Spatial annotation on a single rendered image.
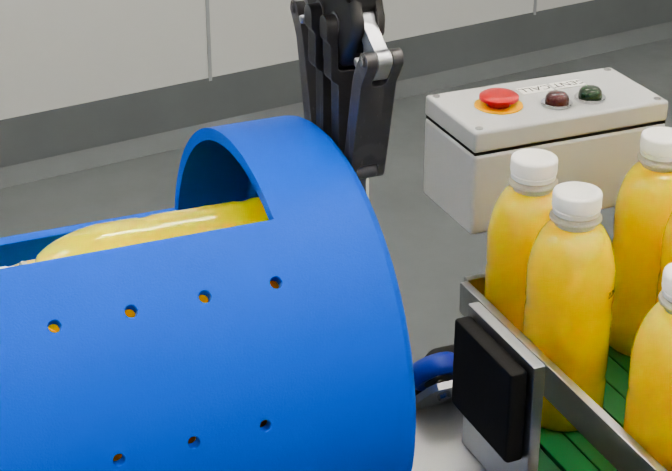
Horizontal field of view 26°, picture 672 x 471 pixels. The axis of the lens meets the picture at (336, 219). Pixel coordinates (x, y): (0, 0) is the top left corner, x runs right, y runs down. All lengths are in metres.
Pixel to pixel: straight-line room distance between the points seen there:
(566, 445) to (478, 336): 0.18
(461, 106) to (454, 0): 3.18
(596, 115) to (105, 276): 0.63
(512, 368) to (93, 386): 0.34
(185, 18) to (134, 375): 3.26
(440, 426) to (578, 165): 0.30
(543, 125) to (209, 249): 0.54
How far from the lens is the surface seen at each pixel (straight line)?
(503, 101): 1.31
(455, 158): 1.31
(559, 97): 1.33
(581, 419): 1.13
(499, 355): 1.04
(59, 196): 3.80
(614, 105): 1.35
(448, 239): 3.53
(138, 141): 4.04
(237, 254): 0.83
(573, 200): 1.14
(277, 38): 4.19
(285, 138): 0.91
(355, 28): 0.89
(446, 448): 1.15
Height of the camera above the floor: 1.59
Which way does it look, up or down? 26 degrees down
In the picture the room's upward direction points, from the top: straight up
